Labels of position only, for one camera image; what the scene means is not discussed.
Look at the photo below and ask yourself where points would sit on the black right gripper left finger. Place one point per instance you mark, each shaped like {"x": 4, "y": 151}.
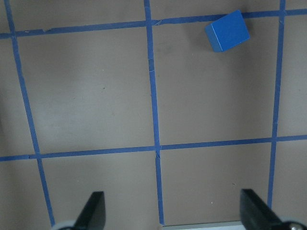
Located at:
{"x": 93, "y": 214}

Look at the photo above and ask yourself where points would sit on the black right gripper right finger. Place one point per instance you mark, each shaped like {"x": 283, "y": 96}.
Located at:
{"x": 256, "y": 215}

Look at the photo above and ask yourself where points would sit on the blue wooden block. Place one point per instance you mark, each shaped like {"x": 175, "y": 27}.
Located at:
{"x": 227, "y": 32}

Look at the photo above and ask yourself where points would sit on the brown gridded paper mat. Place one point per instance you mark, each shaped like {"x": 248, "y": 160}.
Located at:
{"x": 128, "y": 97}

